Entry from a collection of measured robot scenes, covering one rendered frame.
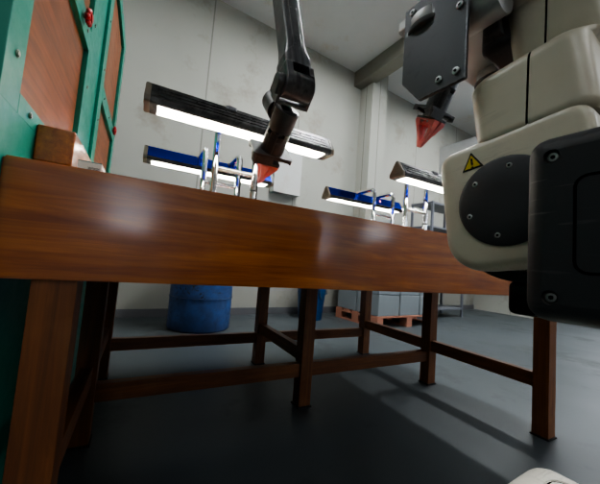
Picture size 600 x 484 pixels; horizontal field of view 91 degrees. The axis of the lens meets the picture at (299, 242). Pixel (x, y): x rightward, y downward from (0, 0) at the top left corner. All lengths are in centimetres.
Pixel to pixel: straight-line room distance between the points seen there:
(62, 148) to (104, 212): 20
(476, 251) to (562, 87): 19
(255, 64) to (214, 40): 51
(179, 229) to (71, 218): 16
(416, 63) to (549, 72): 18
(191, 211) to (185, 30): 357
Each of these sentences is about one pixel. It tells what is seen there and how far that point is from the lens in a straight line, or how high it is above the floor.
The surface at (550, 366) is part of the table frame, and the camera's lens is 168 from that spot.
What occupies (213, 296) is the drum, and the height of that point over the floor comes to 31.
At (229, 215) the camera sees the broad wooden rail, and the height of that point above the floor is 72.
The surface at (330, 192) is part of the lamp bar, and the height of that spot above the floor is 107.
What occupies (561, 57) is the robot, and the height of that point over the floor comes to 87.
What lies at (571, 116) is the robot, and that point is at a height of 80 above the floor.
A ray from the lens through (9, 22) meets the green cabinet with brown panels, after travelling 66.
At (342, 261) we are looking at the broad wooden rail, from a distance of 74.
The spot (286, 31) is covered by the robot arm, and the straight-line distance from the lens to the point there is 79.
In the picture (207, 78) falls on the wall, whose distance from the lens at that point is 389.
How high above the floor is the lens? 64
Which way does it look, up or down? 4 degrees up
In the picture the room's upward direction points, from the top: 4 degrees clockwise
